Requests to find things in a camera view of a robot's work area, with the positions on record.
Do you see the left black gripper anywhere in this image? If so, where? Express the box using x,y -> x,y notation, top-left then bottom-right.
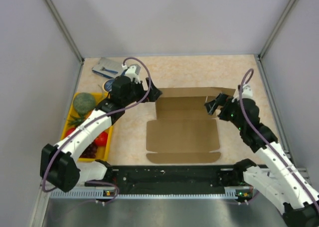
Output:
122,77 -> 161,106

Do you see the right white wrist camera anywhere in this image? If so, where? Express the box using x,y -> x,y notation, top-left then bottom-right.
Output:
232,84 -> 253,102

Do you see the green cantaloupe melon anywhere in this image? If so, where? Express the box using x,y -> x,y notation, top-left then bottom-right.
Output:
73,92 -> 96,115

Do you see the blue razor package box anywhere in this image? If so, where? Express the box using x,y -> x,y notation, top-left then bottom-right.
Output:
92,57 -> 124,79

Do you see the brown cardboard box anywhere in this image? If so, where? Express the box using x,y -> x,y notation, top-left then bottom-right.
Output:
146,87 -> 235,164

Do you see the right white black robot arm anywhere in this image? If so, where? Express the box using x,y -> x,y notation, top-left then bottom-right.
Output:
204,93 -> 319,227

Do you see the red apple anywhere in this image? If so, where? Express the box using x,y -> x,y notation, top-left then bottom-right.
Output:
64,127 -> 76,138

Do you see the purple grape bunch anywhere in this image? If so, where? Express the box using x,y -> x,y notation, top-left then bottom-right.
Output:
80,143 -> 98,159

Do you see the orange toy pineapple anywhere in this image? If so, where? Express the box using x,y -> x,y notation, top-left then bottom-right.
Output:
67,114 -> 88,127

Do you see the left aluminium frame post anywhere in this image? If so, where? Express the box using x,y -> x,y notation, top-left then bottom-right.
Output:
37,0 -> 84,63

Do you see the white slotted cable duct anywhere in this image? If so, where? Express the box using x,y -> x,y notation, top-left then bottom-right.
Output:
50,187 -> 253,200

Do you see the yellow plastic tray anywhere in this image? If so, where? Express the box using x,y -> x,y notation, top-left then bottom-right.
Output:
60,92 -> 113,162

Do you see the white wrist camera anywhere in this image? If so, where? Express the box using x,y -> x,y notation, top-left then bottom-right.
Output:
122,64 -> 141,84
232,84 -> 253,102

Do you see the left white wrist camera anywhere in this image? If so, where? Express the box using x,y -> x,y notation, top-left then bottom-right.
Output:
122,64 -> 141,84

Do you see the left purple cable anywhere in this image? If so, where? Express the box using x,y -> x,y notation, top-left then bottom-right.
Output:
41,57 -> 152,204

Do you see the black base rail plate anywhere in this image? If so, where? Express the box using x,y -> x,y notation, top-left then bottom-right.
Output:
97,165 -> 248,194

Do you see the blue tape roll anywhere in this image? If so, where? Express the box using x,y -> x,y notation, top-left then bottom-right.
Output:
102,79 -> 115,92

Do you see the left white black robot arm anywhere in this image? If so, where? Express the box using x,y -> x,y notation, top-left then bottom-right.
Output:
40,76 -> 162,192

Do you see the right aluminium frame post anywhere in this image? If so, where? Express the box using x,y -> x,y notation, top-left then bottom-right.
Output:
258,0 -> 305,59

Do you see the aluminium frame post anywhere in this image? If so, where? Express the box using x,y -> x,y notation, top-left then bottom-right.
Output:
258,0 -> 305,59
37,0 -> 84,63

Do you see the red tomato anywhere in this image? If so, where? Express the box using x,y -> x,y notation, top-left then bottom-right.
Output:
94,131 -> 108,147

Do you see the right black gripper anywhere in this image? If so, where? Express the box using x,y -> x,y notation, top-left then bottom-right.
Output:
204,92 -> 245,130

